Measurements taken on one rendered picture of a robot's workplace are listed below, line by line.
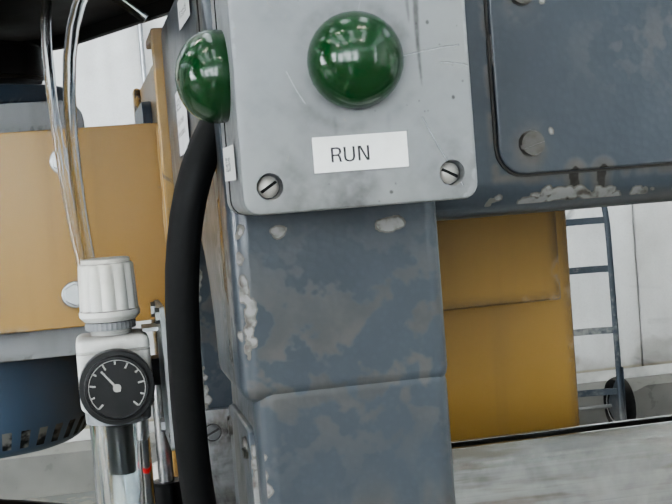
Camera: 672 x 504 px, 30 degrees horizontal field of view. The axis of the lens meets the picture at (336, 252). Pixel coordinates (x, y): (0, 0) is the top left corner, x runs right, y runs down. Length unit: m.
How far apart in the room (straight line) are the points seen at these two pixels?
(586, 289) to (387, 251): 5.65
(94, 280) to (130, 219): 0.17
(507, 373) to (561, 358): 0.04
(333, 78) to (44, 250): 0.45
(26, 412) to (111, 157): 0.18
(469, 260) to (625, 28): 0.26
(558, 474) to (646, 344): 5.59
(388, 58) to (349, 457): 0.14
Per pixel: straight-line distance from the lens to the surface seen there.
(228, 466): 0.64
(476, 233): 0.70
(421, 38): 0.40
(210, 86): 0.39
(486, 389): 0.77
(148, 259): 0.81
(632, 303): 6.18
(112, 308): 0.64
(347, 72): 0.38
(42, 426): 0.87
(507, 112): 0.46
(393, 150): 0.39
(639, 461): 0.66
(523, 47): 0.46
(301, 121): 0.39
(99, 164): 0.81
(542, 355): 0.78
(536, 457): 0.64
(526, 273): 0.72
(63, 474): 5.68
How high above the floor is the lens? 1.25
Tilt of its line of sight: 3 degrees down
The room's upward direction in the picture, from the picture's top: 4 degrees counter-clockwise
